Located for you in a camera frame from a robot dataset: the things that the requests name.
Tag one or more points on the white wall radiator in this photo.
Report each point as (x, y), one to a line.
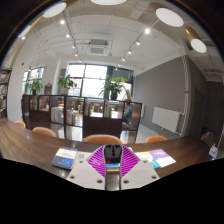
(165, 119)

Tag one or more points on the white book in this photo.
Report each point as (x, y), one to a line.
(81, 156)

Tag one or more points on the potted green plant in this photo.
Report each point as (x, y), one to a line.
(35, 86)
(66, 82)
(113, 85)

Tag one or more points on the ceiling spot lights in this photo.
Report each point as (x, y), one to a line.
(147, 30)

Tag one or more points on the dark blue book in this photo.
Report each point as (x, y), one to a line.
(64, 157)

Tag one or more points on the ceiling air conditioner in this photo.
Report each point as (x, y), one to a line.
(98, 49)

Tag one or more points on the round white pendant lamps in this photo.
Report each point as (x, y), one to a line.
(169, 17)

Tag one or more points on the orange chairs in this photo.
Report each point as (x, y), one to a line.
(101, 139)

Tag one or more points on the person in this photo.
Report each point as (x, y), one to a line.
(127, 113)

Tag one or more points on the small blue card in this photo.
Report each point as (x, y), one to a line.
(213, 151)

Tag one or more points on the purple booklet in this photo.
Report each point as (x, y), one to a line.
(162, 157)

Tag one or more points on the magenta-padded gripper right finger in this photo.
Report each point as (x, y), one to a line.
(140, 175)

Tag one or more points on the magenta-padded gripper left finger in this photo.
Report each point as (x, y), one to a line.
(87, 175)

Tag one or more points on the dark divider shelf unit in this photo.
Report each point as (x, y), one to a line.
(100, 126)

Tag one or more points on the wall bookshelf unit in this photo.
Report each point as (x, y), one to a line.
(4, 90)

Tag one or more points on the white blue yellow booklet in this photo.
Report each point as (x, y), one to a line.
(148, 157)

